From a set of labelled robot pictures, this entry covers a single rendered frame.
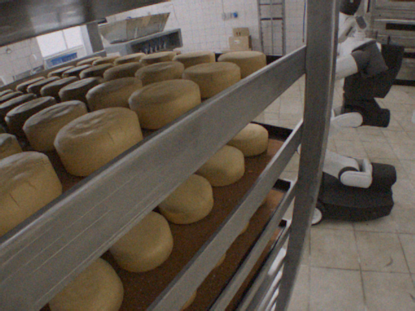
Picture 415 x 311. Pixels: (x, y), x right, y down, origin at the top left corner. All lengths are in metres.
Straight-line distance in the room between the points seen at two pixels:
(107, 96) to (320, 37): 0.21
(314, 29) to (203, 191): 0.19
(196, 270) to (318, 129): 0.21
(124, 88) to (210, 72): 0.07
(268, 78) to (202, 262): 0.14
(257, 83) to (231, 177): 0.10
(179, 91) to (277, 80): 0.08
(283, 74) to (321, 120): 0.10
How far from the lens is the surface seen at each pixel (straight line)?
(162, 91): 0.17
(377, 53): 1.24
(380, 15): 4.59
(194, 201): 0.20
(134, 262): 0.18
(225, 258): 0.30
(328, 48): 0.28
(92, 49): 0.56
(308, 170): 0.34
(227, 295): 0.26
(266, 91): 0.19
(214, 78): 0.19
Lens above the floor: 1.29
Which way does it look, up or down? 33 degrees down
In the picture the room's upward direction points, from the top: 8 degrees counter-clockwise
